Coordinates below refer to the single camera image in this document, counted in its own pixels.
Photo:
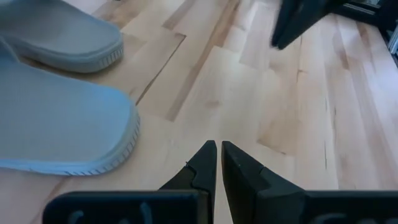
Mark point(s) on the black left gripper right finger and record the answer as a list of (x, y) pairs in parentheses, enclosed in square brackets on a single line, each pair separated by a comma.
[(245, 180)]

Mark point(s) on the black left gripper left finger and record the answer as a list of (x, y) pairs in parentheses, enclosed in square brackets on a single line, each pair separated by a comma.
[(199, 174)]

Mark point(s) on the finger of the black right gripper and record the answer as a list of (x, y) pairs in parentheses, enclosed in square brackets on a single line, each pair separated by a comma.
[(298, 18)]

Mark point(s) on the grey rubber slide sandal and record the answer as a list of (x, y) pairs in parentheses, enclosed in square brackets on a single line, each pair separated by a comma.
[(62, 118), (62, 34)]

